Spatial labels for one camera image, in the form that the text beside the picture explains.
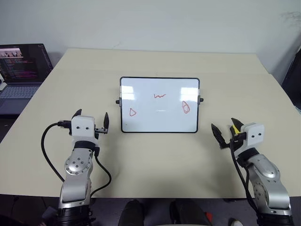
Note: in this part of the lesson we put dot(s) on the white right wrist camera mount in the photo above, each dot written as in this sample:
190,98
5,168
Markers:
255,135

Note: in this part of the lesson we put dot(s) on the small white object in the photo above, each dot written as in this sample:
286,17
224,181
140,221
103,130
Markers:
235,222

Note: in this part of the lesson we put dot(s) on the dark rounded shape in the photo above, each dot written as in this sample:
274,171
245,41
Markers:
131,213
188,213

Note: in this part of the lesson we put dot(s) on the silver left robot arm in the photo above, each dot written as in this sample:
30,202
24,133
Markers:
76,164

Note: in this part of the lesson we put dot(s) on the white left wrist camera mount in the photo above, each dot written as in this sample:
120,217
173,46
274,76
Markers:
82,124

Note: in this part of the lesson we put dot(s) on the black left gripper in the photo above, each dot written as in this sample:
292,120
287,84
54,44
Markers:
101,131

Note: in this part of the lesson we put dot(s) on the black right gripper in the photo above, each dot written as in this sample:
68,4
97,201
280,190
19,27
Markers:
237,144

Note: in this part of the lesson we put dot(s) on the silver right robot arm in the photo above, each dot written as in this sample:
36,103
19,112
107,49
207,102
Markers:
265,171

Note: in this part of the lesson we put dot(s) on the grey open laptop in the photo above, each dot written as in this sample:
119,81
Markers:
21,70

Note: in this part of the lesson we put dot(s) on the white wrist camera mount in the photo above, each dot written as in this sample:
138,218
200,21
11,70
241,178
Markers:
82,124
255,135

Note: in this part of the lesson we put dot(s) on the black chair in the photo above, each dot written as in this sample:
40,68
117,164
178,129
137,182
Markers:
292,82

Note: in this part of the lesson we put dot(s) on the black-framed whiteboard on stand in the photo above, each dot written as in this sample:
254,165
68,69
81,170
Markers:
160,117

